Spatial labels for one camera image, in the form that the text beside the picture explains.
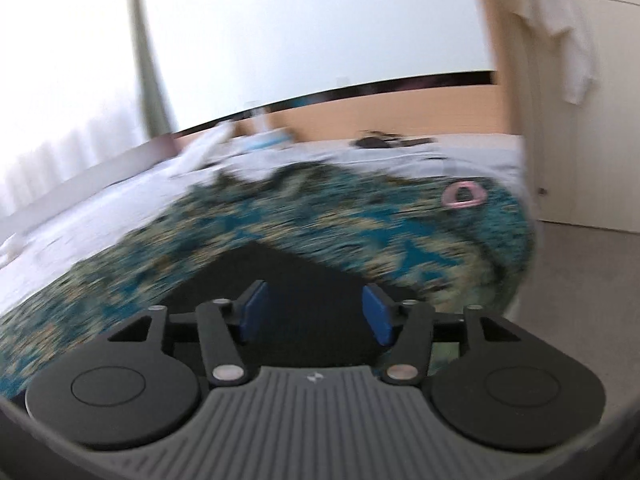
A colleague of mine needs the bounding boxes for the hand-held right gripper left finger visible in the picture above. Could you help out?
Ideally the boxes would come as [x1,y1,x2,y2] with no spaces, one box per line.
[107,280,269,388]

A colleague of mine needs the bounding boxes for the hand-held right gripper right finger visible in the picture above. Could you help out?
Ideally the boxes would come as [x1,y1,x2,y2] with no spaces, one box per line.
[362,284,527,388]

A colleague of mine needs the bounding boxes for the teal patterned blanket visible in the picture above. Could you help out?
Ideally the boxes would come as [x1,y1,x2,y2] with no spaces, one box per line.
[0,160,537,403]

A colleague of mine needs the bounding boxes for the white crumpled cloth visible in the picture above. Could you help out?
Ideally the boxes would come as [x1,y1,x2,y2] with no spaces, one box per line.
[169,122,237,179]

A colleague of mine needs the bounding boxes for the black items on bed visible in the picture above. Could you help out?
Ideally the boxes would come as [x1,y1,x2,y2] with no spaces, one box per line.
[354,129,437,150]

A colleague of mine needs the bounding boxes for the light blue box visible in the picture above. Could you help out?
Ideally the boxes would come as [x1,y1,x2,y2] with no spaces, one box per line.
[239,127,297,152]

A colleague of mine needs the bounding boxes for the bed with white sheet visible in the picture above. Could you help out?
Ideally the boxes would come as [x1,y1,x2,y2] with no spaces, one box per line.
[0,132,526,321]

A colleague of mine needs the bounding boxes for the wooden headboard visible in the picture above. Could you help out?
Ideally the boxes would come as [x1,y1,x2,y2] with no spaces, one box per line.
[172,70,522,147]

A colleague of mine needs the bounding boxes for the white window ledge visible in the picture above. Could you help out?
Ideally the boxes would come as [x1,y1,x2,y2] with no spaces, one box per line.
[0,134,177,242]

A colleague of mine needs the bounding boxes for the green curtain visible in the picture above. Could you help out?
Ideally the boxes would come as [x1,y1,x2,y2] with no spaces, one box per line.
[124,0,177,137]

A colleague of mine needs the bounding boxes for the cream wardrobe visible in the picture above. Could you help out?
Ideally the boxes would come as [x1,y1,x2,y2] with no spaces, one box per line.
[492,0,640,235]

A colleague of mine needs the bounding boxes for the sheer white curtain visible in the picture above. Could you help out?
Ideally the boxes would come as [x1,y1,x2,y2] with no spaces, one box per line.
[0,0,143,206]

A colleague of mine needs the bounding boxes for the white hanging garment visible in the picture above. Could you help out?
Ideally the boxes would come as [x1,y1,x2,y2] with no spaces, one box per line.
[514,0,599,106]

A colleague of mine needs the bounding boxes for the pink ring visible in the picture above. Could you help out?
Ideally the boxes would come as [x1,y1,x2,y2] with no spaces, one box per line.
[442,182,487,209]

